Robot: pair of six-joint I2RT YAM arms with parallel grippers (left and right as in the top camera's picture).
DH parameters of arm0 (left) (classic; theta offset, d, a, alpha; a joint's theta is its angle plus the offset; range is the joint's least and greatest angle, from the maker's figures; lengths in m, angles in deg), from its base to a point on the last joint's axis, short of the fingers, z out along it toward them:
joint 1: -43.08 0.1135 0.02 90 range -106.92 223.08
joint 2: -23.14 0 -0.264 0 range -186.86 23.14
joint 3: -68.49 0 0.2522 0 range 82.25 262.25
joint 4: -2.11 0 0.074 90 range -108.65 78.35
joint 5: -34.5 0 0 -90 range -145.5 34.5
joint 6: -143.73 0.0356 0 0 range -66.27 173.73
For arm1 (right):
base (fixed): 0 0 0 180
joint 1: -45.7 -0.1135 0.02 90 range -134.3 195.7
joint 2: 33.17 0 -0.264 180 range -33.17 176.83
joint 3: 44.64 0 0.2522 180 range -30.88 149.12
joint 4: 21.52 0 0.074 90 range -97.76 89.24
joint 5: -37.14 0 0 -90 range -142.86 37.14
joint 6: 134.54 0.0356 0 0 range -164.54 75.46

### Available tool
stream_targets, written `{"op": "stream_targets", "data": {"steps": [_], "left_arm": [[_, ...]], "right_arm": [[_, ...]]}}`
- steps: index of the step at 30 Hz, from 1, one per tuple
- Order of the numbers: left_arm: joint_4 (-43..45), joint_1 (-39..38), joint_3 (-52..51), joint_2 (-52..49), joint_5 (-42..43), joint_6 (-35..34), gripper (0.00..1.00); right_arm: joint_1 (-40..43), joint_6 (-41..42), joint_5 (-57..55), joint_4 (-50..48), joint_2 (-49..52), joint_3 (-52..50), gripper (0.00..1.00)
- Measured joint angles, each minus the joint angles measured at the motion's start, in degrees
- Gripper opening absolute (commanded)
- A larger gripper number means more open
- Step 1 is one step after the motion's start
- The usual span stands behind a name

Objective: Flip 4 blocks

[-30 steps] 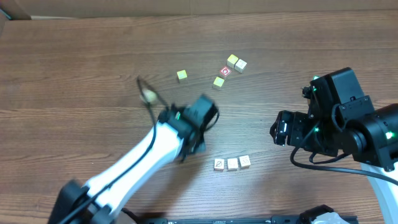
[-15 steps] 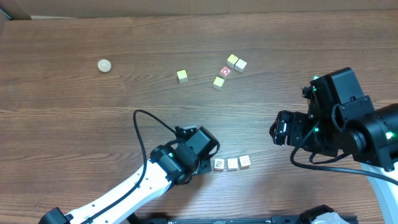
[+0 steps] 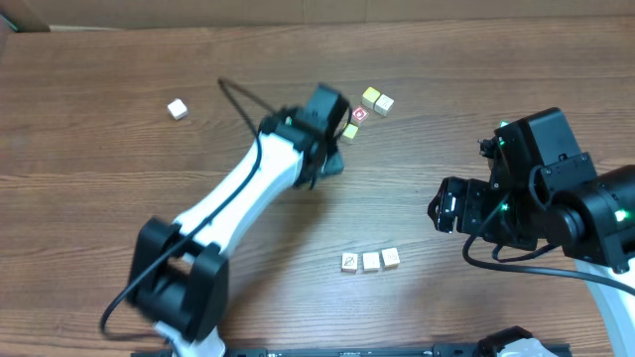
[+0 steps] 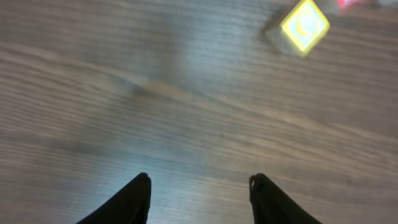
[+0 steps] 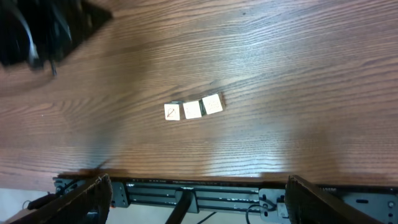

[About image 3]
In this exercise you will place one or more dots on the white red-sided block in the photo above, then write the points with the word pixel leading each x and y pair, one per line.
pixel 371 262

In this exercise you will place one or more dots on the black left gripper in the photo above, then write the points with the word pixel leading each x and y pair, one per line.
pixel 336 164

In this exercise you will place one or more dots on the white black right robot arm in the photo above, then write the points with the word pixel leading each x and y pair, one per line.
pixel 546 211

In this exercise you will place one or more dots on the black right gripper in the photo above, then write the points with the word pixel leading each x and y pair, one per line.
pixel 447 205

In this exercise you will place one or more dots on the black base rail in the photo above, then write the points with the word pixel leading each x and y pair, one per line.
pixel 437 350

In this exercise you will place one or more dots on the white block top right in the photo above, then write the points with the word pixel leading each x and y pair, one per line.
pixel 383 104

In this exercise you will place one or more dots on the yellow block top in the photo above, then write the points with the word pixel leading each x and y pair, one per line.
pixel 370 96

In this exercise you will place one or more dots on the white outline block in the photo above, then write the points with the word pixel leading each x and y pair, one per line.
pixel 390 258

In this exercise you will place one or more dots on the red letter block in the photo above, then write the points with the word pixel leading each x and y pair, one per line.
pixel 359 116

